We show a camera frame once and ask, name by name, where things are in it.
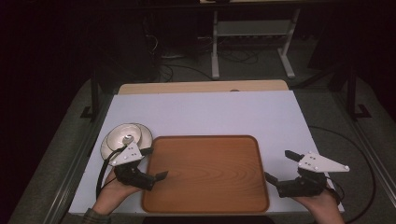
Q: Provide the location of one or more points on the person's right hand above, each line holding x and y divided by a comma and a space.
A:
320, 207

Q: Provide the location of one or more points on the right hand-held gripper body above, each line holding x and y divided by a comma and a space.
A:
320, 163

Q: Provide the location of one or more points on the white metal desk frame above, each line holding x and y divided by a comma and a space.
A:
252, 28

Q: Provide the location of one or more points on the small white dish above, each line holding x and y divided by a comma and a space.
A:
122, 137

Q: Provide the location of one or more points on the large white plate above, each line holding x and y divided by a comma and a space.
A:
146, 137

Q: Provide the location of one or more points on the white table mat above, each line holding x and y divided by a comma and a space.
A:
202, 115

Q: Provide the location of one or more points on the aluminium rail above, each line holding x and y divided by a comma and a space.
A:
74, 174
370, 155

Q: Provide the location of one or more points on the person's left hand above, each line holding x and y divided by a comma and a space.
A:
112, 189

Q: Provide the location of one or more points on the light wooden table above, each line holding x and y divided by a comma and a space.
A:
202, 86

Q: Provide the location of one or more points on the black metal stand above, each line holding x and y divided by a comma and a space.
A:
94, 99
352, 93

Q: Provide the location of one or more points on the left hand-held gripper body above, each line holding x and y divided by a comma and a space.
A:
128, 155

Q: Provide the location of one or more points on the brown wooden tray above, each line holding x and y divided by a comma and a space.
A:
205, 174

